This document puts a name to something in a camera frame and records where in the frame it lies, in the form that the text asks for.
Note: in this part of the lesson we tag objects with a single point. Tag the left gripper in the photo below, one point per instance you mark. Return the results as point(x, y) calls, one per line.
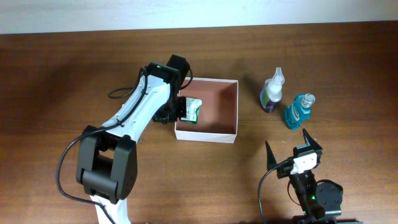
point(160, 115)

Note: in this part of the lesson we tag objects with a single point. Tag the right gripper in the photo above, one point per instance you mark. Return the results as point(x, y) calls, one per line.
point(271, 158)

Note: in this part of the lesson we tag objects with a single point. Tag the green white soap packet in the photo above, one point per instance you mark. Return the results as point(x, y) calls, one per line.
point(193, 106)

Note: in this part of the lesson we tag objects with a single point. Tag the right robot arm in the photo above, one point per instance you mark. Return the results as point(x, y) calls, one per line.
point(320, 200)

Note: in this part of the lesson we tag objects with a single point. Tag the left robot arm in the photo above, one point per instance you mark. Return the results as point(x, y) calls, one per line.
point(107, 161)

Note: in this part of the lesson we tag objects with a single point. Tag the teal mouthwash bottle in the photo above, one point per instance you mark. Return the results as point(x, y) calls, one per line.
point(299, 111)

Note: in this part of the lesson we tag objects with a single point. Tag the pink cardboard box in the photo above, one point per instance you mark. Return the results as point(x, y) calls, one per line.
point(218, 114)

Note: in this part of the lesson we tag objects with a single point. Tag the purple foam soap bottle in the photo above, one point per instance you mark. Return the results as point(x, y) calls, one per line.
point(271, 93)

